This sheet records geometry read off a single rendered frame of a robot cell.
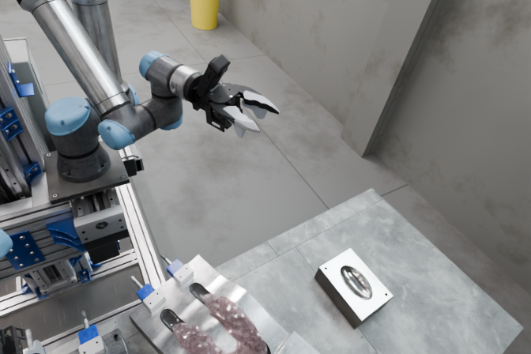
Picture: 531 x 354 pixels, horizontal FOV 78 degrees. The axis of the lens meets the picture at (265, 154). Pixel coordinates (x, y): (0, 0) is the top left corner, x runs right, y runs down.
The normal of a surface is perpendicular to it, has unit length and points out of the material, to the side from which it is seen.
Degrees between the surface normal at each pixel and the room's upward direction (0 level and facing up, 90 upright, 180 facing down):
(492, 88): 90
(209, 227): 0
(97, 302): 0
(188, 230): 0
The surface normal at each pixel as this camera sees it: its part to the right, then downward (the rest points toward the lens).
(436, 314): 0.13, -0.73
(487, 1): -0.86, 0.26
